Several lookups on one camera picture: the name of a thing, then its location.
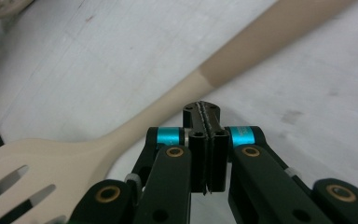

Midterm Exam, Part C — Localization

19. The beige slotted spatula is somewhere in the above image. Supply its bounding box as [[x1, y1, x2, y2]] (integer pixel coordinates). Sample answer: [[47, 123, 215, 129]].
[[0, 0, 358, 224]]

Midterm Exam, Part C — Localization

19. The beige perforated skimmer spoon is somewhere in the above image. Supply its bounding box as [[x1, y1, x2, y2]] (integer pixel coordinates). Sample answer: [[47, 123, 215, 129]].
[[0, 0, 35, 21]]

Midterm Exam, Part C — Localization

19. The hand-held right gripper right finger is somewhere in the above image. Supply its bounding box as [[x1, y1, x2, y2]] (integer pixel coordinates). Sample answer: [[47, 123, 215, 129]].
[[203, 101, 267, 194]]

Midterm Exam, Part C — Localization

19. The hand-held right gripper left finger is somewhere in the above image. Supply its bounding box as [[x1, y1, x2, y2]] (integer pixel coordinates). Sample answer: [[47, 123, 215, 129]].
[[146, 101, 208, 195]]

